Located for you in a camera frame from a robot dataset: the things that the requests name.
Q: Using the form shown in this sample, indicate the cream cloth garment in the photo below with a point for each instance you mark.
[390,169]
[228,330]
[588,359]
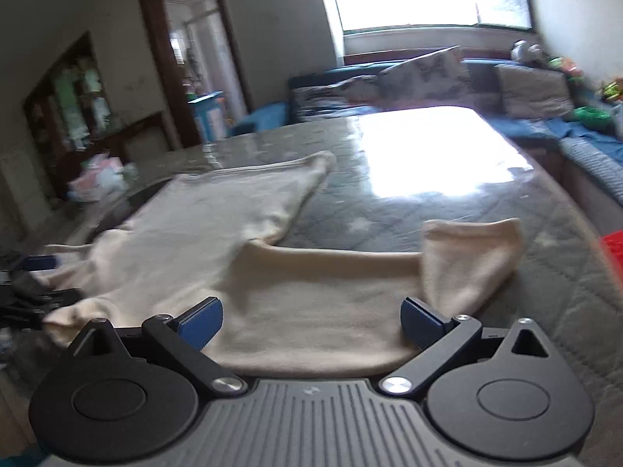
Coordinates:
[292,301]

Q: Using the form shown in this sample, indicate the butterfly print pillow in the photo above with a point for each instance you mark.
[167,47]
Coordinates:
[331,111]
[336,88]
[423,78]

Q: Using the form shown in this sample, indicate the green bowl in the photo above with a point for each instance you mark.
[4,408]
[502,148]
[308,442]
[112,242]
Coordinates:
[591,113]

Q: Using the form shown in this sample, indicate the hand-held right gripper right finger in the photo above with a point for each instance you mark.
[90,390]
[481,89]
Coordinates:
[421,323]

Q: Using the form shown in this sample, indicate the dark wooden cabinet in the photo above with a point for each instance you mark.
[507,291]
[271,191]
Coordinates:
[146,129]

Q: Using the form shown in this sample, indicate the pink white plastic package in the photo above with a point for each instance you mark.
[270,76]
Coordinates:
[97,175]

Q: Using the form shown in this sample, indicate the blue terry sofa towel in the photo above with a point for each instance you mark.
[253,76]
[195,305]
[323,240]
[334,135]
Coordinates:
[584,136]

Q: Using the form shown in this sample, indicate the grey patterned sofa cover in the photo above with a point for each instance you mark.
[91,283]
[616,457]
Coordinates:
[598,160]

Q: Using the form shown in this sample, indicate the dark wooden door frame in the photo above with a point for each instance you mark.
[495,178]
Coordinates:
[155,58]

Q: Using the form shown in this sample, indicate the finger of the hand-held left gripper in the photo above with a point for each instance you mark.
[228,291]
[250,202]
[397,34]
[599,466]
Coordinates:
[44,296]
[39,262]

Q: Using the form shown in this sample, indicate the blue box by door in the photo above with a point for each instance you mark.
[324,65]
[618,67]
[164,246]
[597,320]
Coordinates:
[207,116]

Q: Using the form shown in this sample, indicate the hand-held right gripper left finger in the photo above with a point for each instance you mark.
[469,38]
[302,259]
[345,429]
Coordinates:
[202,323]

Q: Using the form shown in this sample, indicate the grey pillow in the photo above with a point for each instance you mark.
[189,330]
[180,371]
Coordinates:
[533,90]

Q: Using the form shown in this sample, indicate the orange green toy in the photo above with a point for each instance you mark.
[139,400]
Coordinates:
[564,65]

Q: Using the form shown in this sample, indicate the red plastic stool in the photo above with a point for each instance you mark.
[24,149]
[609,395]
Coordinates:
[614,248]

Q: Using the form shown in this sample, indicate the black white plush toy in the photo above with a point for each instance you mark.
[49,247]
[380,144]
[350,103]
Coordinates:
[523,51]

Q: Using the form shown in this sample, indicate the black round cooktop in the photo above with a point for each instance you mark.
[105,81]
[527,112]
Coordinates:
[121,199]

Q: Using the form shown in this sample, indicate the blue sofa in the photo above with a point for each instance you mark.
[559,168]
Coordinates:
[482,65]

